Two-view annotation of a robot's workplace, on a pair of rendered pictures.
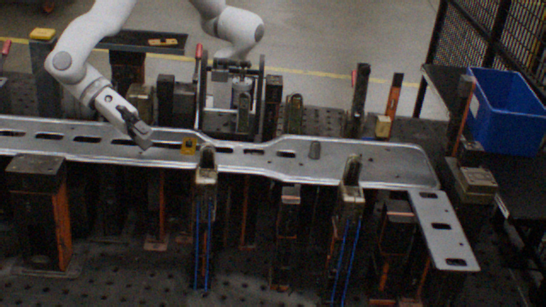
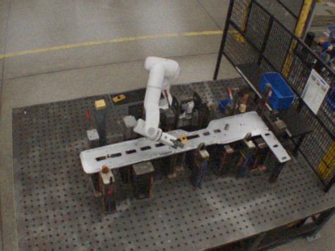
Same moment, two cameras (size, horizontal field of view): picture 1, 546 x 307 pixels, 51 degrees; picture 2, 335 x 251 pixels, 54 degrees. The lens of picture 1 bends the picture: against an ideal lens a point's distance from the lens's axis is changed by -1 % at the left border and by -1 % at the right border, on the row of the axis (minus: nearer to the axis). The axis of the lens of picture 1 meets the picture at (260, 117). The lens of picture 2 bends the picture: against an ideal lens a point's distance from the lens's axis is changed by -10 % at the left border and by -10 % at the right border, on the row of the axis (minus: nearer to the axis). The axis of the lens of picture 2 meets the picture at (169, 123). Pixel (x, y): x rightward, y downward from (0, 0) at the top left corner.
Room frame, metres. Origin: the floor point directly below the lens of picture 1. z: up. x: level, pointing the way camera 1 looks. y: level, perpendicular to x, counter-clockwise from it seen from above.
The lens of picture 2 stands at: (-0.17, 1.01, 2.83)
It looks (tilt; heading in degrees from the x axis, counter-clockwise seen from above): 45 degrees down; 334
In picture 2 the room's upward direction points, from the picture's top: 8 degrees clockwise
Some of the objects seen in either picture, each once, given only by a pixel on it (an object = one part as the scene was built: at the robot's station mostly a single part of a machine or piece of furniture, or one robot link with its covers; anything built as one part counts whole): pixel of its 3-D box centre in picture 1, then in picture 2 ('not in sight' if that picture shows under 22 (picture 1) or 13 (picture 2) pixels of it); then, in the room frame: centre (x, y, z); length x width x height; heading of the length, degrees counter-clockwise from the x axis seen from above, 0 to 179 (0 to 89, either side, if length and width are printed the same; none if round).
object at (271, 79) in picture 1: (268, 140); (197, 119); (1.53, -0.03, 0.91); 0.07 x 0.05 x 0.42; 3
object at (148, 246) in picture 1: (159, 191); (170, 156); (1.30, 0.26, 0.84); 0.17 x 0.06 x 0.29; 3
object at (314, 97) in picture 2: not in sight; (315, 91); (1.25, -0.84, 1.30); 0.23 x 0.02 x 0.31; 3
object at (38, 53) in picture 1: (49, 101); (101, 127); (1.62, 0.69, 0.92); 0.08 x 0.08 x 0.44; 3
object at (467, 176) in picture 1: (461, 231); (273, 140); (1.21, -0.56, 0.88); 0.08 x 0.08 x 0.36; 3
